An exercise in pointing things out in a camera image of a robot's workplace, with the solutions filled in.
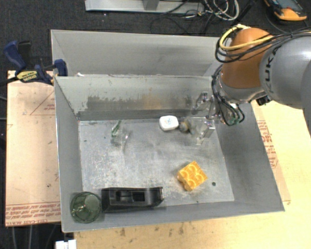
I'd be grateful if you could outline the black cylinder on white bracket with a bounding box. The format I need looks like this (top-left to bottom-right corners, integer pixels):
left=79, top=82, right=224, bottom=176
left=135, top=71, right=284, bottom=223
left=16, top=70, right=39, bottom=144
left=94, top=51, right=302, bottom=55
left=255, top=95, right=273, bottom=107

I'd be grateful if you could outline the grey metal bin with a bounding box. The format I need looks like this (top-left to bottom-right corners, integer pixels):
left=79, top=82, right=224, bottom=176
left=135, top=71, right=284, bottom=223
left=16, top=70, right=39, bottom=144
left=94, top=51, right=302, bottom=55
left=50, top=29, right=286, bottom=233

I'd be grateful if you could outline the grey and yellow small object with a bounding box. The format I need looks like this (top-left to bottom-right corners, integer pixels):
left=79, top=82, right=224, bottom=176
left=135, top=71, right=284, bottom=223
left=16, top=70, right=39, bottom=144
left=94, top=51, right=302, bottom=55
left=178, top=117, right=197, bottom=136

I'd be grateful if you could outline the green glass cup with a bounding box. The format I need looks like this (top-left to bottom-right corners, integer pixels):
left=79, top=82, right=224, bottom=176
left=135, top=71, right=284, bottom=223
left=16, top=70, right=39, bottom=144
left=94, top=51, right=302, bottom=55
left=69, top=191, right=104, bottom=224

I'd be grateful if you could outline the white small box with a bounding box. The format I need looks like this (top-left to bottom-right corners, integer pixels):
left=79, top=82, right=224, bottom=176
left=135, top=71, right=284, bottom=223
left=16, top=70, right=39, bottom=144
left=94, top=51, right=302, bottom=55
left=159, top=115, right=179, bottom=132

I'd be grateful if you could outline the black hollow block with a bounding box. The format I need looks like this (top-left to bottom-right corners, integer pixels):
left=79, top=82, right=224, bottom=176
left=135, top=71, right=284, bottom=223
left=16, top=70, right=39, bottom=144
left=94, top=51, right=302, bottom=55
left=101, top=186, right=165, bottom=213

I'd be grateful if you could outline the yellow toy brick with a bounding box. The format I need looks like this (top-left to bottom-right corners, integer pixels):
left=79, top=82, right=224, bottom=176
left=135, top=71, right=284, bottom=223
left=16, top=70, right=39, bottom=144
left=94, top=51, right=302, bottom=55
left=177, top=160, right=208, bottom=192

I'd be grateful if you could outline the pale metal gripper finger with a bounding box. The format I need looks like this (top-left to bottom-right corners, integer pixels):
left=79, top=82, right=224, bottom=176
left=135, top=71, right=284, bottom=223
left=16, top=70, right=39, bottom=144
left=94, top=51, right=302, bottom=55
left=191, top=91, right=210, bottom=115
left=195, top=120, right=217, bottom=146

